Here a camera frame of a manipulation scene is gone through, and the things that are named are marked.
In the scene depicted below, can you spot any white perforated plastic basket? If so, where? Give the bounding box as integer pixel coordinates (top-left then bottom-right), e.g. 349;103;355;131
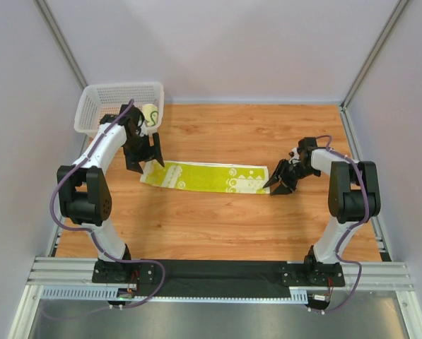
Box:
74;82;164;138

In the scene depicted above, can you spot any grey slotted cable duct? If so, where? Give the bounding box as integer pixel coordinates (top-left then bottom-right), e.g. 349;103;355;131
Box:
40;285;309;304

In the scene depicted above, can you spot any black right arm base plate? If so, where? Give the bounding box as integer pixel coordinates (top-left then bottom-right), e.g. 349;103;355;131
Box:
281;263;346;287

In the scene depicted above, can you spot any aluminium front frame rail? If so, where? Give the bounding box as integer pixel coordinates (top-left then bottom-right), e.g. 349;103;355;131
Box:
28;257;414;291

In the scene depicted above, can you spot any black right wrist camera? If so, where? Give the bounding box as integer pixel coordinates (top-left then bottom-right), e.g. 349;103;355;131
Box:
297;137;318;155

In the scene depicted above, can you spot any green and cream patterned towel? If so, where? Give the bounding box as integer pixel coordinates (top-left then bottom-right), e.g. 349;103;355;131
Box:
141;104;159;127

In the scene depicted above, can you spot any aluminium left corner post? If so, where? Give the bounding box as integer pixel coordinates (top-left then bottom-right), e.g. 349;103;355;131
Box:
33;0;88;90

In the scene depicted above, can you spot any aluminium right corner post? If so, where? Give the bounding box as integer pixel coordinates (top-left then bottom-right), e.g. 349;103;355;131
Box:
340;0;411;111

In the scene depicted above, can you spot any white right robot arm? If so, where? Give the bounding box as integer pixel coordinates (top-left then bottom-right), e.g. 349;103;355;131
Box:
264;146;381;283

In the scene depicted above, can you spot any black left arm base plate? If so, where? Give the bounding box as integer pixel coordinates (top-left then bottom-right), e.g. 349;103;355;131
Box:
91;261;163;284

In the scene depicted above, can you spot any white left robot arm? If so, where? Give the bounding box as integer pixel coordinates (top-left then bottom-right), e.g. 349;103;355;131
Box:
50;102;165;264

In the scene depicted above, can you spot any yellow and cream towel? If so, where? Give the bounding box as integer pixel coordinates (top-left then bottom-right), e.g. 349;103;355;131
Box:
140;160;270;194

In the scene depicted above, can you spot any aluminium corner post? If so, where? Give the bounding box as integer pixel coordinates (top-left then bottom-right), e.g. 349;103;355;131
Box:
33;0;88;90
340;0;411;111

